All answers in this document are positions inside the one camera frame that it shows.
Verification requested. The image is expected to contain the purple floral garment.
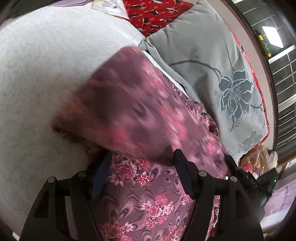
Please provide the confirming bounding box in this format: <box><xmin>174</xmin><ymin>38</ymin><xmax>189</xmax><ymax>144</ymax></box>
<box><xmin>52</xmin><ymin>47</ymin><xmax>228</xmax><ymax>240</ymax></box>

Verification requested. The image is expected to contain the lilac bedside cloth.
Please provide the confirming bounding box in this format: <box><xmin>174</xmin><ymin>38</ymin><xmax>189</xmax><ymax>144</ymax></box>
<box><xmin>264</xmin><ymin>172</ymin><xmax>295</xmax><ymax>216</ymax></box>

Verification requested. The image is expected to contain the plastic bag of toys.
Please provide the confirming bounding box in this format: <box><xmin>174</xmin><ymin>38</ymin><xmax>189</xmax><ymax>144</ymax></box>
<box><xmin>239</xmin><ymin>145</ymin><xmax>278</xmax><ymax>179</ymax></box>

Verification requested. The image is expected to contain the grey floral pillow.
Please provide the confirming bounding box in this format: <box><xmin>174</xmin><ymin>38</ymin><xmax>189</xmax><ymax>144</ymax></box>
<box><xmin>138</xmin><ymin>0</ymin><xmax>269</xmax><ymax>160</ymax></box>

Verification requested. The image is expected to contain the white bed mattress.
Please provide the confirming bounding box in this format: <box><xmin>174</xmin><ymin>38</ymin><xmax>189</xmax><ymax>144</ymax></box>
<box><xmin>1</xmin><ymin>4</ymin><xmax>143</xmax><ymax>234</ymax></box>

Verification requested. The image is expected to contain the red patterned blanket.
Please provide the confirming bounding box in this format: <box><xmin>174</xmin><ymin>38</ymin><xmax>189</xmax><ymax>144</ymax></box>
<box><xmin>122</xmin><ymin>0</ymin><xmax>271</xmax><ymax>151</ymax></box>

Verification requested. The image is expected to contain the dark window with grille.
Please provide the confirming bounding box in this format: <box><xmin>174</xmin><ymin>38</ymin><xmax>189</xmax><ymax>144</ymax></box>
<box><xmin>227</xmin><ymin>1</ymin><xmax>295</xmax><ymax>165</ymax></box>

